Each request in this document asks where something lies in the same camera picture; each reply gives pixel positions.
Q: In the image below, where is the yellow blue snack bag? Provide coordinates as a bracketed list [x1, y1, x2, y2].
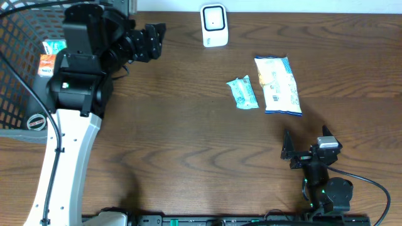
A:
[254, 55, 303, 116]

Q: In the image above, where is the light teal wipes pack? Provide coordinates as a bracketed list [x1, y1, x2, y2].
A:
[226, 75, 259, 110]

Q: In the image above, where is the green tissue pack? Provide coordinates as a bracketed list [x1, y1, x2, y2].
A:
[42, 40, 67, 55]

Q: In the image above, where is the orange tissue pack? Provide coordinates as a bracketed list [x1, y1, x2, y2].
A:
[38, 55, 57, 77]

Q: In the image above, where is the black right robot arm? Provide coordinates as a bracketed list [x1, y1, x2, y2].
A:
[281, 126, 354, 214]

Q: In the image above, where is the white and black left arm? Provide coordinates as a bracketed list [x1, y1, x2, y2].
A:
[26, 4, 166, 225]

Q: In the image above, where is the dark grey mesh basket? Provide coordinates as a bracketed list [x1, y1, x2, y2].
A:
[0, 0, 68, 144]

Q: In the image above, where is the round black tin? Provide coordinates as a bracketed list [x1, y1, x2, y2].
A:
[26, 114, 46, 131]

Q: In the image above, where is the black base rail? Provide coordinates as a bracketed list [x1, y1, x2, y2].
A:
[82, 215, 371, 226]

